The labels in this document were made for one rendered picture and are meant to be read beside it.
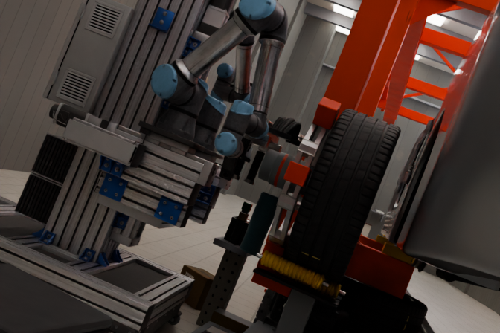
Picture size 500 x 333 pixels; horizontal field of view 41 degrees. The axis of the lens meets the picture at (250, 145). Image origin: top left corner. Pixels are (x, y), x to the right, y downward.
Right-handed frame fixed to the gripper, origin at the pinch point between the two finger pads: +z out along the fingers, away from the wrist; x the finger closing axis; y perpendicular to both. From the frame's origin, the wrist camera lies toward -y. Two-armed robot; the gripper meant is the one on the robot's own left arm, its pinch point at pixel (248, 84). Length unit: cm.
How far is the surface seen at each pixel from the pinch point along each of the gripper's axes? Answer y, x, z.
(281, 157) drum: 26, 64, -78
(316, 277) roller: 59, 100, -81
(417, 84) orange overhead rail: -198, -95, 816
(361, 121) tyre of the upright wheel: 0, 87, -86
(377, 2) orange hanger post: -61, 49, -24
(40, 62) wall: 57, -253, 144
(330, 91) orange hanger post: -13, 51, -25
